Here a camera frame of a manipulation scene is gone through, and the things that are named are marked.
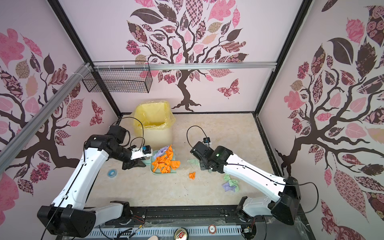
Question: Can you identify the small orange scrap front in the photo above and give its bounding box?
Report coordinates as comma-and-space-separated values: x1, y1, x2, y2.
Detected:
189, 172, 196, 180

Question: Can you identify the purple paper scrap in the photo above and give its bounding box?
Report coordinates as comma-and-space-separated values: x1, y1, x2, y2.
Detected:
222, 182, 237, 192
154, 146, 169, 159

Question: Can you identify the green paper scrap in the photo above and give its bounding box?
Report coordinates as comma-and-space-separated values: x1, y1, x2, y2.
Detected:
224, 174, 240, 193

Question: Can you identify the purple paper scrap back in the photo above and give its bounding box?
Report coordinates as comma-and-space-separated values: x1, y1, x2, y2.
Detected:
154, 146, 169, 159

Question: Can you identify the orange paper scrap pile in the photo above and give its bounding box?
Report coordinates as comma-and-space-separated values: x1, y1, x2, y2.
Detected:
151, 145, 181, 174

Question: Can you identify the green hand brush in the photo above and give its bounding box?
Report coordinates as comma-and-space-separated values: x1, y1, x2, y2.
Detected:
187, 159, 200, 167

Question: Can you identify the green plastic dustpan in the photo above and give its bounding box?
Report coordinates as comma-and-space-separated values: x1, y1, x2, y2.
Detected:
143, 150, 181, 175

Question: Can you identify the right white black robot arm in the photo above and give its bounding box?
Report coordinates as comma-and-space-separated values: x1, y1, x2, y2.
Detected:
190, 142, 301, 226

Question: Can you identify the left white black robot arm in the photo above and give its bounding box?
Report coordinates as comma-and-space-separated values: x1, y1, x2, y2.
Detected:
37, 126, 153, 238

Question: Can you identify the blue tape roll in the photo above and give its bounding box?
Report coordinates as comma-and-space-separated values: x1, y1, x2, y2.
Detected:
108, 169, 118, 178

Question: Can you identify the cream trash bin yellow bag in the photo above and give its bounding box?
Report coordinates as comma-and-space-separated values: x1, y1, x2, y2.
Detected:
133, 101, 176, 150

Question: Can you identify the red white round sticker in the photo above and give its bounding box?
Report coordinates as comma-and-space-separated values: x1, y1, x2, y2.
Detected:
208, 225, 217, 235

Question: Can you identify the metal can top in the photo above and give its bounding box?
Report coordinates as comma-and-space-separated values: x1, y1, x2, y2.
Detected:
174, 228, 189, 240

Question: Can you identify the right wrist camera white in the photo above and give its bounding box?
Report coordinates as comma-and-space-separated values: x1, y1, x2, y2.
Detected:
203, 137, 211, 144

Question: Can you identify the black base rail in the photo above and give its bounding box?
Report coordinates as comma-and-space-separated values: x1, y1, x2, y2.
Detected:
56, 204, 316, 240

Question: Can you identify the grey slotted cable duct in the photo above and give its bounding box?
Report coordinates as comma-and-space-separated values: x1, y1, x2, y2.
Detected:
85, 226, 243, 240

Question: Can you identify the black wire basket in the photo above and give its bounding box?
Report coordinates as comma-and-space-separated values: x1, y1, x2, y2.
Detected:
83, 60, 153, 94

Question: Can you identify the aluminium rail back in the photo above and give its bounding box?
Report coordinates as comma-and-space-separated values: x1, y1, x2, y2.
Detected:
94, 62, 277, 71

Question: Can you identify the aluminium rail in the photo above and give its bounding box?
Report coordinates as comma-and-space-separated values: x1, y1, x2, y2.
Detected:
1, 63, 92, 173
94, 62, 277, 71

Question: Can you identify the aluminium rail left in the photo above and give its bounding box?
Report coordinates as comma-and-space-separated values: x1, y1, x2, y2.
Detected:
1, 63, 92, 173

